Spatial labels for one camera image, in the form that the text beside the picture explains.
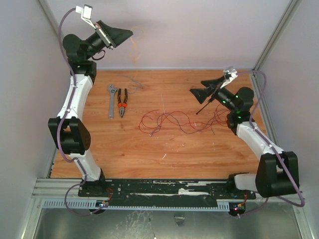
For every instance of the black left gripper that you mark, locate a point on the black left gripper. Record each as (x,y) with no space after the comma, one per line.
(115,36)

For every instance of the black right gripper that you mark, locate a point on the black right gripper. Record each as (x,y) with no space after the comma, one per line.
(214,90)

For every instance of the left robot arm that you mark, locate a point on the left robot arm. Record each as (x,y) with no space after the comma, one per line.
(69,133)

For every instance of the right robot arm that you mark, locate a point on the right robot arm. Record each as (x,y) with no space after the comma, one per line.
(277,173)

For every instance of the black zip tie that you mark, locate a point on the black zip tie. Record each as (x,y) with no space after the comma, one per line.
(205,105)

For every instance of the silver adjustable wrench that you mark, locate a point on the silver adjustable wrench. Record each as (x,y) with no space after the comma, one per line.
(112,90)

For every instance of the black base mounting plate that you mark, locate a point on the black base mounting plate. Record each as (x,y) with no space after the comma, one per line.
(164,192)

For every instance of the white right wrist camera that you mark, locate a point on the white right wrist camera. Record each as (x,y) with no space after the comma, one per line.
(230,74)

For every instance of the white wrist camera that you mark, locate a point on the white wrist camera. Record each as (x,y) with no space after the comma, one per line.
(230,74)
(86,14)

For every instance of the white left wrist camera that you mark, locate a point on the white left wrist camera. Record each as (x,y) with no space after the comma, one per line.
(86,14)

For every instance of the orange handled pliers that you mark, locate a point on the orange handled pliers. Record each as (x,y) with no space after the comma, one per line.
(122,104)

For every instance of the grey slotted cable duct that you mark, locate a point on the grey slotted cable duct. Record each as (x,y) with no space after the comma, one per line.
(91,204)

